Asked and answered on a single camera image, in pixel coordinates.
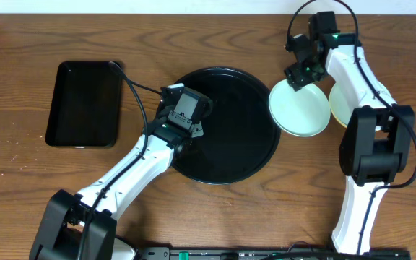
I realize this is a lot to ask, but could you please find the light green plate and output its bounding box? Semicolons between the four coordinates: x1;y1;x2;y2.
329;83;382;128
269;79;331;137

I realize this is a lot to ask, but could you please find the round black tray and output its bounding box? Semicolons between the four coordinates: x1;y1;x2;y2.
172;67;281;184

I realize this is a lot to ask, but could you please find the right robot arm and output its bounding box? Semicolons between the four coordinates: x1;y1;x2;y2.
269;29;416;255

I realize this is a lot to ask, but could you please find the yellow plate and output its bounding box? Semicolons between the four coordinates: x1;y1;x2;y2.
329;98;351;128

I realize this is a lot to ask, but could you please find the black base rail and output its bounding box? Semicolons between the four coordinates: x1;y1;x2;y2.
113;236;412;260

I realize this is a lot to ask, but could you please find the black rectangular bin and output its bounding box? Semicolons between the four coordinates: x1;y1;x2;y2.
45;61;122;147

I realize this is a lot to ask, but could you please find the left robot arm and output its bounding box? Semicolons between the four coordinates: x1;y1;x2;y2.
29;83;213;259

